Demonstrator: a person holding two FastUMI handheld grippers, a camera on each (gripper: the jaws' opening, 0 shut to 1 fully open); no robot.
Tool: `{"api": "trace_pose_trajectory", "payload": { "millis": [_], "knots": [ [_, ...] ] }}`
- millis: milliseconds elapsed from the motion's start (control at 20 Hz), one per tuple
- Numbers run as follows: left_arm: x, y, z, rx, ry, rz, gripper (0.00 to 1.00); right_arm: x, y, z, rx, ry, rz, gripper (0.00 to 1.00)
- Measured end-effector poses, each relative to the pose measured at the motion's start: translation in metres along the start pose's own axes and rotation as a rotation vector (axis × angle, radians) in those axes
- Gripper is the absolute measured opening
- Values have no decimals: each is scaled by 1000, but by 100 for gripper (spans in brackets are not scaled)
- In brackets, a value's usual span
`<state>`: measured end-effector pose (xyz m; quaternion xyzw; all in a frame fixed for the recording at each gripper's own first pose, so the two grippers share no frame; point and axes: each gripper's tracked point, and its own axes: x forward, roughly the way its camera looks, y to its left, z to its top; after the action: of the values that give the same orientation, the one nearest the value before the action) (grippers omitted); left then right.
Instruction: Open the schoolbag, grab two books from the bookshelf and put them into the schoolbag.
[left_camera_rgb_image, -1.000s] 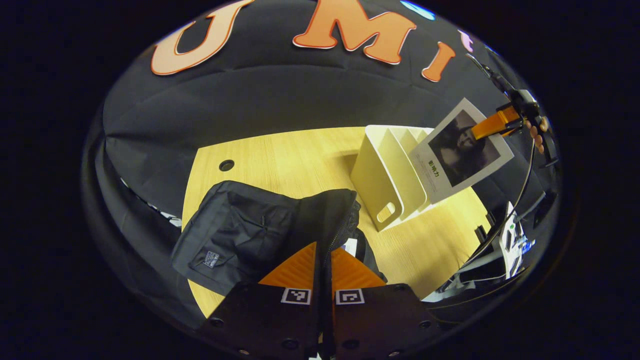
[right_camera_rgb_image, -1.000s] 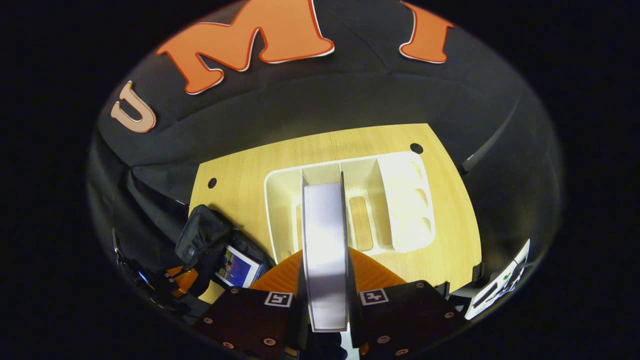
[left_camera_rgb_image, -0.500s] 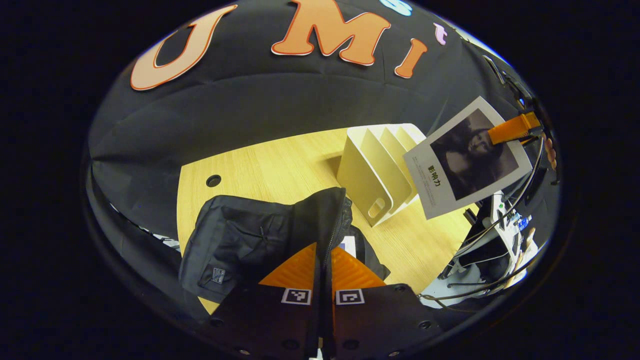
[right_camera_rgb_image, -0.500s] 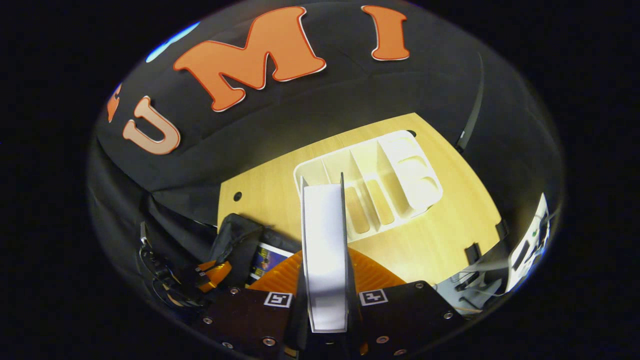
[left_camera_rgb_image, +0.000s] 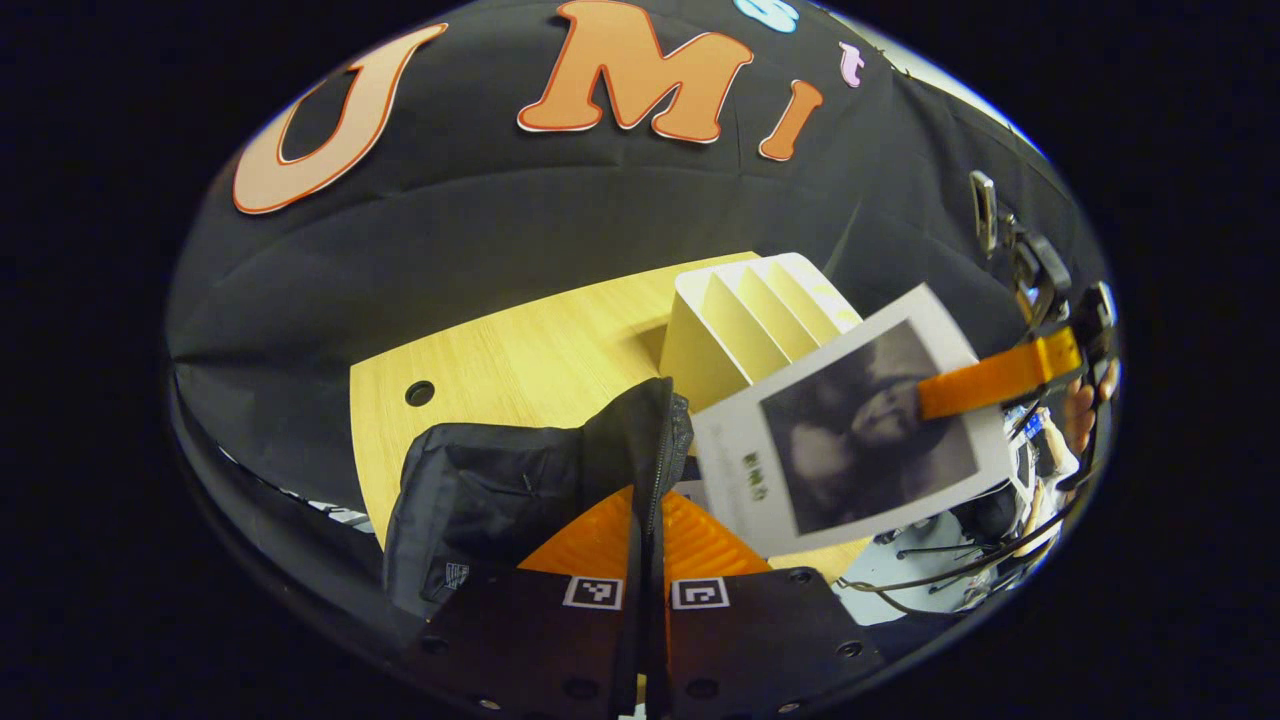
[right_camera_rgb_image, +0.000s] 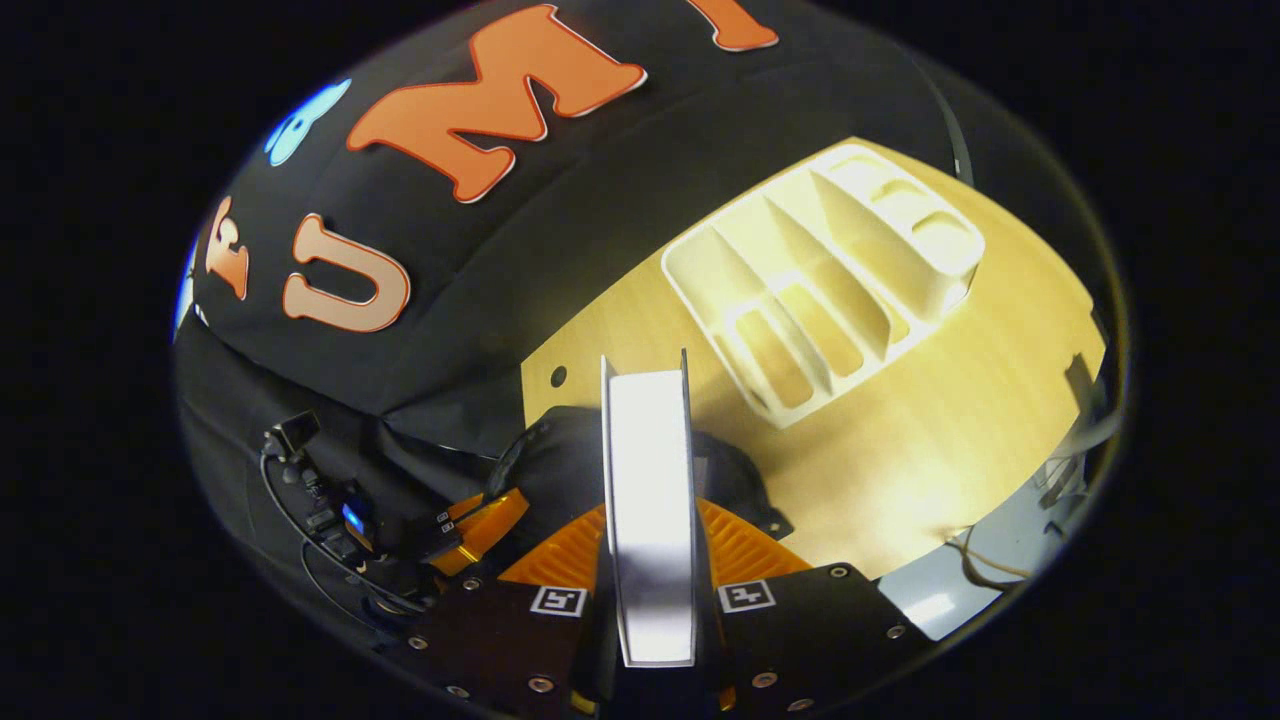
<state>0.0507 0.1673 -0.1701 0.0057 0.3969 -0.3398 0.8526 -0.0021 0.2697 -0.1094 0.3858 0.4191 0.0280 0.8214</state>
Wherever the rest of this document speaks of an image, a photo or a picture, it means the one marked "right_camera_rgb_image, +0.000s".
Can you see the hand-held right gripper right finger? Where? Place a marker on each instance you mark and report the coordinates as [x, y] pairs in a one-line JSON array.
[[810, 630]]

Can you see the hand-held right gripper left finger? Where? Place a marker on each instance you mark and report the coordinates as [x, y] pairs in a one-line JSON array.
[[500, 640]]

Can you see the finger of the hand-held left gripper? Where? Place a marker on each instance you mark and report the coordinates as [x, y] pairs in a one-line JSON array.
[[490, 520]]

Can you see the black schoolbag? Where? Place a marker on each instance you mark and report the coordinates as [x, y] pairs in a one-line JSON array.
[[560, 460]]

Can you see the grey cover book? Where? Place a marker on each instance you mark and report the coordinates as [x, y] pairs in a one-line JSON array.
[[650, 500]]

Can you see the white plastic bookshelf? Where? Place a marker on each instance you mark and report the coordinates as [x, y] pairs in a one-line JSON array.
[[900, 260]]

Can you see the black backdrop cloth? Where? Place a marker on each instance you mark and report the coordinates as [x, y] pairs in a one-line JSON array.
[[500, 270]]

